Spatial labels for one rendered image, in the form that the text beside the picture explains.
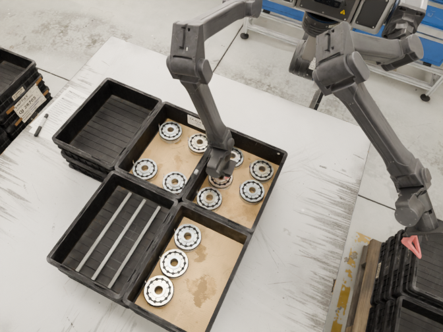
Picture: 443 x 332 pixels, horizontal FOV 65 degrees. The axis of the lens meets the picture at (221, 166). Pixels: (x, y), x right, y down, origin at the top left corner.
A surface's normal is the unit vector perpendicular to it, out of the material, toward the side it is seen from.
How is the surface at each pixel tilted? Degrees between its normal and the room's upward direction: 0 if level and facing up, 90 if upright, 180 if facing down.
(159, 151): 0
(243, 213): 0
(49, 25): 0
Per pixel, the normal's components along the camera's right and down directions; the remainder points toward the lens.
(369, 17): -0.40, 0.77
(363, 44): 0.63, -0.11
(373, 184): 0.07, -0.51
